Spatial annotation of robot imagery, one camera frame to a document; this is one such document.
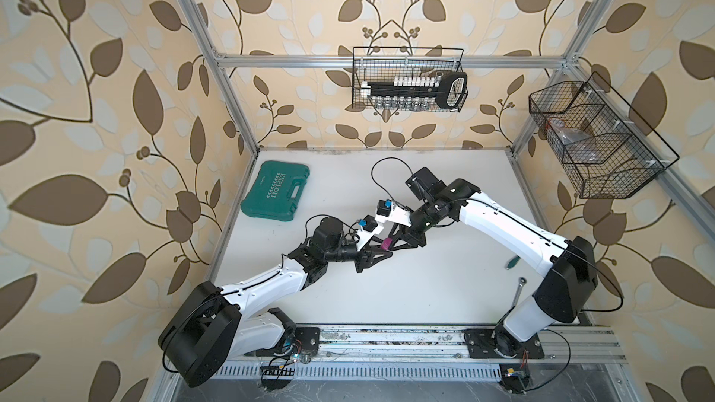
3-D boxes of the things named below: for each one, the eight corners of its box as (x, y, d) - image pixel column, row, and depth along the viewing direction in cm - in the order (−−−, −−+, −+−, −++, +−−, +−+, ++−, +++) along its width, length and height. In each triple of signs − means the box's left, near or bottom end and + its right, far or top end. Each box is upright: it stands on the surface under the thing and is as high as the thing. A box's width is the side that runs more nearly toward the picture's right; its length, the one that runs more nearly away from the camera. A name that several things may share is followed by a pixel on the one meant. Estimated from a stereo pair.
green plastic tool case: (241, 220, 101) (235, 211, 97) (268, 165, 119) (264, 155, 115) (291, 225, 100) (287, 217, 95) (310, 169, 118) (308, 159, 113)
